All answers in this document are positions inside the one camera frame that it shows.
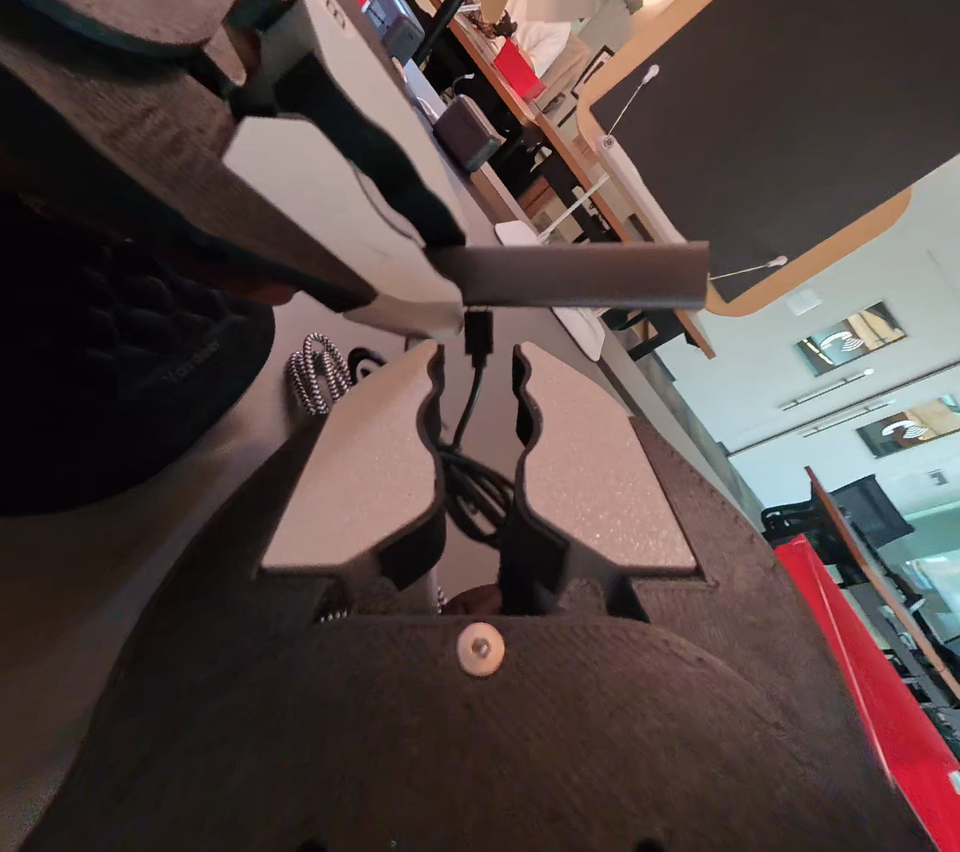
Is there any dark grey usb hub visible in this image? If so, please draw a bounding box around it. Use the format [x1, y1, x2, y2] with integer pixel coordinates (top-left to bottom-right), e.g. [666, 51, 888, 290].
[426, 240, 711, 311]

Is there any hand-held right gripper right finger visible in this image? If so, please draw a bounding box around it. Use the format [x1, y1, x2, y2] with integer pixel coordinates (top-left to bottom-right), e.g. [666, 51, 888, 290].
[496, 342, 700, 618]

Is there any black usb-c cable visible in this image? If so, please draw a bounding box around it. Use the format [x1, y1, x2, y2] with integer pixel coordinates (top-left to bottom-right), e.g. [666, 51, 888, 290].
[438, 306, 519, 544]

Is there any black office chair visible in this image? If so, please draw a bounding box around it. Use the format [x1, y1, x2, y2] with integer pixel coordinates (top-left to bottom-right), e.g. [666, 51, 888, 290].
[761, 475, 916, 553]

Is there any black white braided cable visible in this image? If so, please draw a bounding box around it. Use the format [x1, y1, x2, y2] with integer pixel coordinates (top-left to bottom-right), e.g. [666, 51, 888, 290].
[285, 333, 387, 418]

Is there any dark grey charger block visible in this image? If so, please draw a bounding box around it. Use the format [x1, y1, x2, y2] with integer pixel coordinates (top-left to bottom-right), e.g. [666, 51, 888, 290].
[433, 94, 504, 172]
[366, 0, 426, 62]

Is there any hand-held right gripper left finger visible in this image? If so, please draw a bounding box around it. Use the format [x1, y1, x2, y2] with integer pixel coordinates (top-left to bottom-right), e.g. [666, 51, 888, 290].
[259, 339, 447, 589]

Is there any black display board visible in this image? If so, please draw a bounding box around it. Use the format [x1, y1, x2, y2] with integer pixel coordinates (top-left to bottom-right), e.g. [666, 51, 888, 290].
[573, 0, 960, 318]

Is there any framed wall poster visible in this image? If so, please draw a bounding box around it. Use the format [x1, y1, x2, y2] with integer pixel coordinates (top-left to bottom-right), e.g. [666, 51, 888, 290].
[795, 300, 906, 377]
[857, 396, 960, 457]

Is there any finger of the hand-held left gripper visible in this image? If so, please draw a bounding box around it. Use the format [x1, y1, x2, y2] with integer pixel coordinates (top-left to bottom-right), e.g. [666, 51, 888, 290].
[257, 0, 469, 251]
[222, 115, 466, 339]

